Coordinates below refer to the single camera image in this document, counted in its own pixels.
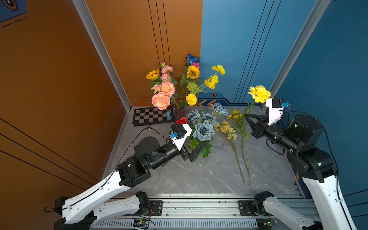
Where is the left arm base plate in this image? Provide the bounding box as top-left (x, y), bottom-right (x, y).
top-left (125, 200), bottom-right (163, 217)

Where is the grey blue roses bunch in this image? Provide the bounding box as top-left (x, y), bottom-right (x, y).
top-left (185, 103), bottom-right (229, 150)

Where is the checkered chessboard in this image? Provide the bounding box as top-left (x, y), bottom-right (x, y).
top-left (132, 106), bottom-right (174, 127)

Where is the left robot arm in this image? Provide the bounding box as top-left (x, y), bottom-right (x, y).
top-left (54, 137), bottom-right (207, 230)

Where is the circuit board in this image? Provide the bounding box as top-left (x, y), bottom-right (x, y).
top-left (256, 219), bottom-right (278, 230)
top-left (133, 219), bottom-right (150, 230)

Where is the yellow rose spray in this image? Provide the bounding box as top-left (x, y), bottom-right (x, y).
top-left (214, 121), bottom-right (245, 184)

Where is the background bouquet in dark vase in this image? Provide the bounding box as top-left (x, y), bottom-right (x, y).
top-left (146, 54), bottom-right (226, 110)

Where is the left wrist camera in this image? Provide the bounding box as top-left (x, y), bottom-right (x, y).
top-left (170, 124), bottom-right (192, 150)

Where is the right circuit board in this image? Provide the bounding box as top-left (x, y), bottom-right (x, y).
top-left (256, 219), bottom-right (278, 230)

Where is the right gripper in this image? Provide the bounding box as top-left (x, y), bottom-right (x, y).
top-left (245, 113), bottom-right (302, 156)

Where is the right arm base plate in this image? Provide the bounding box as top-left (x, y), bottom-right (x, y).
top-left (238, 199), bottom-right (270, 217)

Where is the left circuit board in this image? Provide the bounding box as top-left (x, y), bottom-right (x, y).
top-left (133, 219), bottom-right (150, 230)

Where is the yellow poppy spray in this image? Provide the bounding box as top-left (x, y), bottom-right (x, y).
top-left (227, 109), bottom-right (252, 185)

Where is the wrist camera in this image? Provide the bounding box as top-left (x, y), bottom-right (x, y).
top-left (265, 98), bottom-right (290, 126)
top-left (170, 124), bottom-right (192, 150)

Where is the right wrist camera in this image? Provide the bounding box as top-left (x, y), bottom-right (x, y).
top-left (265, 98), bottom-right (290, 126)

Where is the red rose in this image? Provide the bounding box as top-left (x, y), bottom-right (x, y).
top-left (175, 117), bottom-right (188, 124)

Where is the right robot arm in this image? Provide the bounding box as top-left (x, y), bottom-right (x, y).
top-left (245, 114), bottom-right (356, 230)

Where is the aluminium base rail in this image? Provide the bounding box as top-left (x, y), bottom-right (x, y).
top-left (75, 193), bottom-right (330, 230)

